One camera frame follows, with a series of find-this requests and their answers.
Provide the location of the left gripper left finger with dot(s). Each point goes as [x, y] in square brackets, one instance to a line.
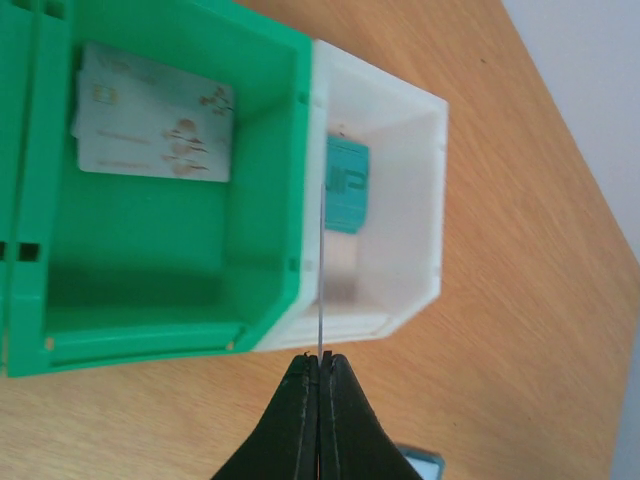
[283, 445]

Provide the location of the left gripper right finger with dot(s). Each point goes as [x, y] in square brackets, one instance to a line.
[351, 441]

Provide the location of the teal leather card holder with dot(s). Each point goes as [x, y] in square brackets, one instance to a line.
[429, 465]

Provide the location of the white VIP card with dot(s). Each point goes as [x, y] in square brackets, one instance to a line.
[321, 274]

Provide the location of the silver card in green bin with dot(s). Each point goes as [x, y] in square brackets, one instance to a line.
[136, 116]

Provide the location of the white plastic bin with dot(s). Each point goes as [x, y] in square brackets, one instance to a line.
[381, 277]

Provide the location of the green two-compartment bin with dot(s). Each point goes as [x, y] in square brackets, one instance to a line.
[102, 269]

